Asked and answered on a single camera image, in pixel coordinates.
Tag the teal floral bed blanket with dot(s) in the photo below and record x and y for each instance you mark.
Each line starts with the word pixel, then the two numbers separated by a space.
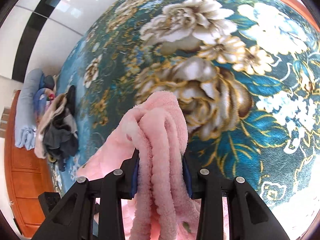
pixel 225 80

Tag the dark grey garment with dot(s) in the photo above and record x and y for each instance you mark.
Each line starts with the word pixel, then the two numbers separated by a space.
pixel 62 145

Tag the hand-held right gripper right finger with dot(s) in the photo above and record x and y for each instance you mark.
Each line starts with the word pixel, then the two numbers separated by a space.
pixel 188 182

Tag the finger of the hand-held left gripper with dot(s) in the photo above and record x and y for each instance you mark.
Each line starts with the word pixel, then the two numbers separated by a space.
pixel 50 201

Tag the folded blue floral blanket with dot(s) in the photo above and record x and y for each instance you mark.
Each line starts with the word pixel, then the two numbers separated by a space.
pixel 43 92

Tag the pink fleece flowered pants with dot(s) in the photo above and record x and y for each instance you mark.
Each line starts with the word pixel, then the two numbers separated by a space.
pixel 160 142

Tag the light grey garment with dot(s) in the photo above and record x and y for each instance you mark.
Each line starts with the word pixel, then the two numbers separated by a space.
pixel 69 123

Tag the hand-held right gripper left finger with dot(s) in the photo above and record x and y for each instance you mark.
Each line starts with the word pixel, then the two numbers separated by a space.
pixel 134 180

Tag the wooden headboard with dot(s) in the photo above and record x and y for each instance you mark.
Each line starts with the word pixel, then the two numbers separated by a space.
pixel 25 180

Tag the white wardrobe with black band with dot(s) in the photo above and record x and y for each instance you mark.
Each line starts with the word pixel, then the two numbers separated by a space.
pixel 57 10

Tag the beige fluffy garment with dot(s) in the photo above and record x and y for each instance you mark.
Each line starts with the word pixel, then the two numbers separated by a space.
pixel 47 125

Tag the folded grey-blue quilt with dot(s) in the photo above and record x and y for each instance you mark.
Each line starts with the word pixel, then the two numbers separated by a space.
pixel 26 110

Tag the mustard knit garment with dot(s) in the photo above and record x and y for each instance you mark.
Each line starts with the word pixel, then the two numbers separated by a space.
pixel 52 159

